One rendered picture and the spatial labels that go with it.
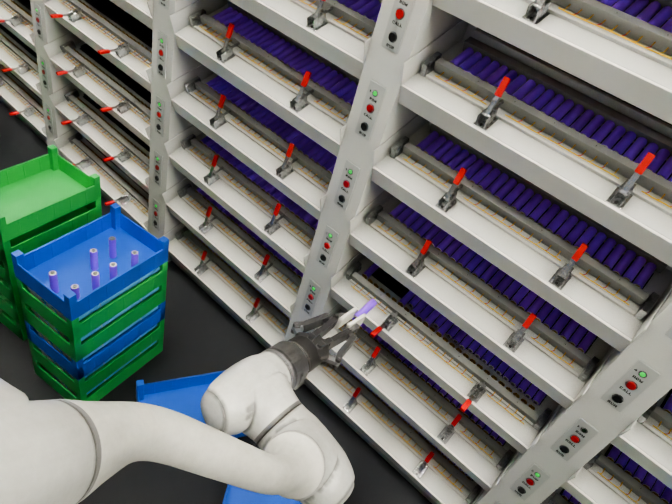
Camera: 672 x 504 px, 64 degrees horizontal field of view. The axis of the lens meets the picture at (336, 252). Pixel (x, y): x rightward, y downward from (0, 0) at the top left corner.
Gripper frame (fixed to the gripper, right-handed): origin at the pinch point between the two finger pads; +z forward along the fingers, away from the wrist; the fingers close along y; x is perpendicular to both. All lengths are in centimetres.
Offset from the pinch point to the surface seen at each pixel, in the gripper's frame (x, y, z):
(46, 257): -22, -70, -28
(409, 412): -27.6, 19.2, 19.1
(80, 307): -21, -50, -31
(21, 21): -4, -181, 24
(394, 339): -8.7, 7.1, 15.7
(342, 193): 19.3, -19.5, 11.6
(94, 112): -21, -139, 29
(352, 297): -7.7, -8.5, 17.6
